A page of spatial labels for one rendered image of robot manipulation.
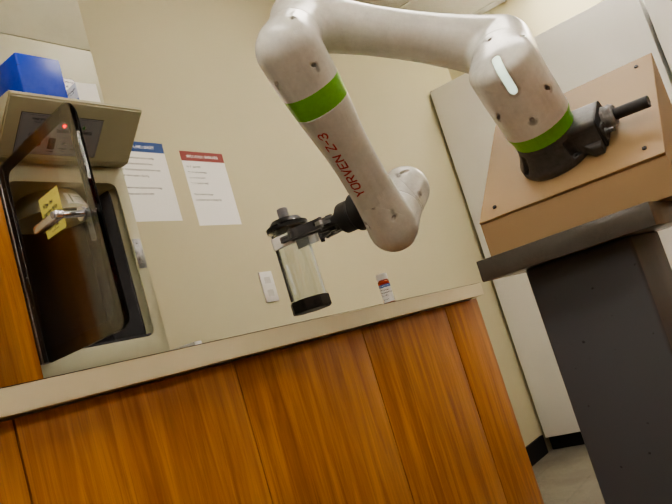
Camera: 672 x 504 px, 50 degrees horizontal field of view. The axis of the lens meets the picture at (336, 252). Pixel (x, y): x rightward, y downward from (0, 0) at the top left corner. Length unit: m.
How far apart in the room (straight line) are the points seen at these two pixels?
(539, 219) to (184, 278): 1.31
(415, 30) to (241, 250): 1.33
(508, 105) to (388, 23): 0.30
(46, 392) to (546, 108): 0.95
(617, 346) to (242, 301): 1.47
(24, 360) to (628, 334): 1.05
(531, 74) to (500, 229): 0.29
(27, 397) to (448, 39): 0.98
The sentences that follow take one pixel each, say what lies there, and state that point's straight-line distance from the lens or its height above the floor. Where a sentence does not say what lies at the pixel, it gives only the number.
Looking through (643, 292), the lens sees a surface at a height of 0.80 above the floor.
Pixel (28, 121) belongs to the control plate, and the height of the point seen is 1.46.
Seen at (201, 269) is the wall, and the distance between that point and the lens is 2.41.
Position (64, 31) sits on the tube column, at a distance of 1.86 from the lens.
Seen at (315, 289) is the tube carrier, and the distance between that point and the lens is 1.75.
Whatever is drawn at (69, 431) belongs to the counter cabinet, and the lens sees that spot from 1.17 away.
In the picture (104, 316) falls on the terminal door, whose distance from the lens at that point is 1.25.
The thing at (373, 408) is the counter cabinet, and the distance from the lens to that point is 1.72.
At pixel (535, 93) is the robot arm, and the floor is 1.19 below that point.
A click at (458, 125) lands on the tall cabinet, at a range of 4.32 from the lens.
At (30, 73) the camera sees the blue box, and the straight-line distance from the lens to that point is 1.59.
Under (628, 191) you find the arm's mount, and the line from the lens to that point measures 1.33.
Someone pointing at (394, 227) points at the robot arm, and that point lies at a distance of 1.46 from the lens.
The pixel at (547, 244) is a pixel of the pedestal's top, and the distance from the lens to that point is 1.30.
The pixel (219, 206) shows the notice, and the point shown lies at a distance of 2.58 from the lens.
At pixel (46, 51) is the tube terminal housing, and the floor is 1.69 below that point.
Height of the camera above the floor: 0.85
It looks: 8 degrees up
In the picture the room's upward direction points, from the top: 17 degrees counter-clockwise
